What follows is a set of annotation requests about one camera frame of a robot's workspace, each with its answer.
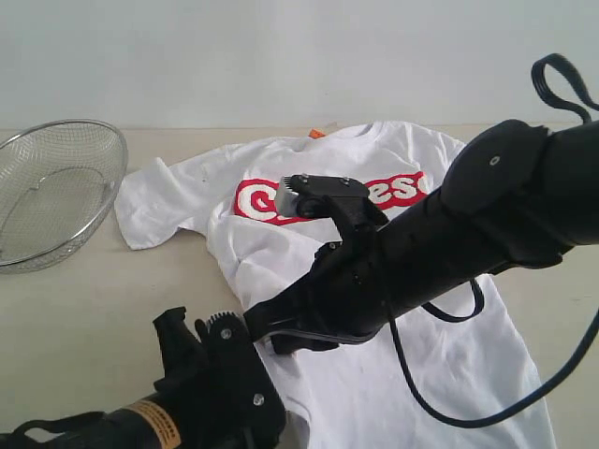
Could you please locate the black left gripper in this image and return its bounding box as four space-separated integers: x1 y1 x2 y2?
153 307 286 448

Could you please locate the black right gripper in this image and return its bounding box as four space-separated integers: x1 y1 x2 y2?
243 238 402 355

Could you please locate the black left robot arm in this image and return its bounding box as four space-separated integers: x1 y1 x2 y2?
1 307 286 448

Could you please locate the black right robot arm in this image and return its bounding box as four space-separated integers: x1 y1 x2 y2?
244 120 598 354

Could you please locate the round metal mesh basket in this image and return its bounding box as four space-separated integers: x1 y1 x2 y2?
1 119 128 274

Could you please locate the orange garment tag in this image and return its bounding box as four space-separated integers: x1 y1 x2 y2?
309 129 325 139

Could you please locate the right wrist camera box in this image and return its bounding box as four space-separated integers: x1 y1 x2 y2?
274 174 388 240

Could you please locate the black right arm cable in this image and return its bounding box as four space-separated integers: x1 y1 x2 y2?
386 52 599 429

